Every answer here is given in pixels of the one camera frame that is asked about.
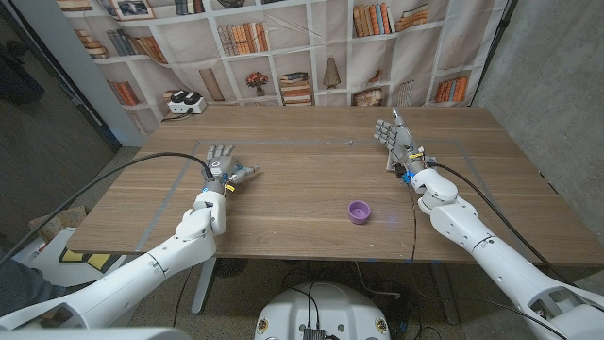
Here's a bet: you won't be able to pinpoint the printed bookshelf backdrop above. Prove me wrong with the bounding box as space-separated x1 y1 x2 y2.
55 0 509 136

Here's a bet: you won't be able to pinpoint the white power strip black plugs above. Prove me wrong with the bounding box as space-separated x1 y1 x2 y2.
167 90 208 115

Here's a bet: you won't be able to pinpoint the beige patterned cushion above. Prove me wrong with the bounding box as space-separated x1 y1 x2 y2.
28 206 89 242

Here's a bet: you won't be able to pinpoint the yellow black flat object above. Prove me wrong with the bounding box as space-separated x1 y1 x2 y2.
59 247 113 272

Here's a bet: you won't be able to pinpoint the person leg in jeans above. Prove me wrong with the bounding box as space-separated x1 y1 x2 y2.
0 260 68 318

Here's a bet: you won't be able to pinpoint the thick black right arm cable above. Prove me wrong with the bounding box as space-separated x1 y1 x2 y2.
431 161 577 287

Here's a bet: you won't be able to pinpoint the thin black left wrist cable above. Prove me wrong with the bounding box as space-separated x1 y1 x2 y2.
172 266 194 328

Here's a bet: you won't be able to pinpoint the black backdrop stand pole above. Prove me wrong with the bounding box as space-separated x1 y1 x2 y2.
471 0 519 108

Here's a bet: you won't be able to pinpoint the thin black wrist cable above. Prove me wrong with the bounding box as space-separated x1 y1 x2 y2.
172 266 194 328
408 183 567 339

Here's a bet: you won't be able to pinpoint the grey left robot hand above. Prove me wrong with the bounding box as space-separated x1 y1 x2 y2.
202 144 260 195

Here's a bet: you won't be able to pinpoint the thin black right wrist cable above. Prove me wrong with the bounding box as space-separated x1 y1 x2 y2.
408 183 567 339

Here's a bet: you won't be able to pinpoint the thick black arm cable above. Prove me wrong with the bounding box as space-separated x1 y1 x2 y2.
0 150 216 268
431 161 577 287

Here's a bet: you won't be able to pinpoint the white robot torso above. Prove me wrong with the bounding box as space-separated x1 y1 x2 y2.
254 281 392 340

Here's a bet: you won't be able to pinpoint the white box on floor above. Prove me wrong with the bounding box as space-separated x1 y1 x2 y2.
13 227 128 287

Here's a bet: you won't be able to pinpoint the grey table leg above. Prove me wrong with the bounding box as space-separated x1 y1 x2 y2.
431 263 460 326

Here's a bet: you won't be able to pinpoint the purple plastic cup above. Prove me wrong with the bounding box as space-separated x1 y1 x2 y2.
347 200 372 225

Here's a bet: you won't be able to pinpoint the white table leg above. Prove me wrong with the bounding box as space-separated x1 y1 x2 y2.
191 257 218 315

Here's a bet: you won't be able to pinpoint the black power strip cable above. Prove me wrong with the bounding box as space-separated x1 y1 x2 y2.
160 109 193 123

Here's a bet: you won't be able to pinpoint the black round floor object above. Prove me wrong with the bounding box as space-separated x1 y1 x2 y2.
214 258 249 279

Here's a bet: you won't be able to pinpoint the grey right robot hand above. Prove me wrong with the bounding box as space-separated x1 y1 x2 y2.
373 106 427 178

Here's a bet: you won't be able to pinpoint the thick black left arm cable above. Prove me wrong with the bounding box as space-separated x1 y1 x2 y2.
0 150 216 268

